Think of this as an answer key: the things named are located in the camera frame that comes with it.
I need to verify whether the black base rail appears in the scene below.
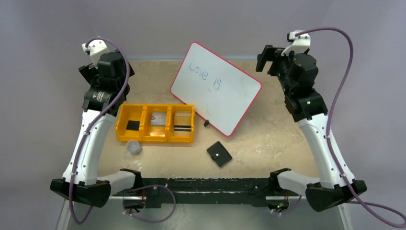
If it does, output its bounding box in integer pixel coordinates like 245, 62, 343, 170
117, 178, 286, 208

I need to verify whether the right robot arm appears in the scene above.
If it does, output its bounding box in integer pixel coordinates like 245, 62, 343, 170
256, 45, 367, 212

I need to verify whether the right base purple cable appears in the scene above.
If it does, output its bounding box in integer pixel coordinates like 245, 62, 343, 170
270, 194, 303, 217

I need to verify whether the black card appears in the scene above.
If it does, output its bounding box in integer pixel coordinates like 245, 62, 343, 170
126, 120, 140, 131

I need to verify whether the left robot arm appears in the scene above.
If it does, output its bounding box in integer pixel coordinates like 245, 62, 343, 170
50, 50, 143, 207

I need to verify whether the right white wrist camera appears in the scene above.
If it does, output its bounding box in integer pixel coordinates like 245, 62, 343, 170
281, 30, 311, 56

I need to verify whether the black leather card holder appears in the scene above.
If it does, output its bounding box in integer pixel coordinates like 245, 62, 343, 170
206, 141, 233, 168

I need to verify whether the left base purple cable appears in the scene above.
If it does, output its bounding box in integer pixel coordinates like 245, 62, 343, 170
122, 184, 177, 224

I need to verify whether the silver VIP card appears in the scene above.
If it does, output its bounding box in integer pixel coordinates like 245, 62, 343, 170
150, 112, 167, 127

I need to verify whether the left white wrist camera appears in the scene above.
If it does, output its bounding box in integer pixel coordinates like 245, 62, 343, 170
82, 39, 110, 69

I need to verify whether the gold striped card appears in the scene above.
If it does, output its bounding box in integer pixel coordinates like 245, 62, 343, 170
173, 111, 192, 132

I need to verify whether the pink framed whiteboard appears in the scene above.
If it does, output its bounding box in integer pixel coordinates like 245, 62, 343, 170
170, 42, 262, 136

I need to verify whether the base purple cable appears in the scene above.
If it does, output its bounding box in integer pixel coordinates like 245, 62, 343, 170
122, 184, 177, 224
270, 194, 303, 217

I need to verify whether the left yellow bin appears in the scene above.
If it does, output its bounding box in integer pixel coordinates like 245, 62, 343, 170
115, 103, 146, 142

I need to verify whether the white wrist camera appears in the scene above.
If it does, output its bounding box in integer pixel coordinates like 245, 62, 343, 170
82, 39, 110, 69
281, 30, 311, 56

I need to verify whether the middle yellow bin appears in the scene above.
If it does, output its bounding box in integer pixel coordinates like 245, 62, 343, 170
142, 104, 169, 142

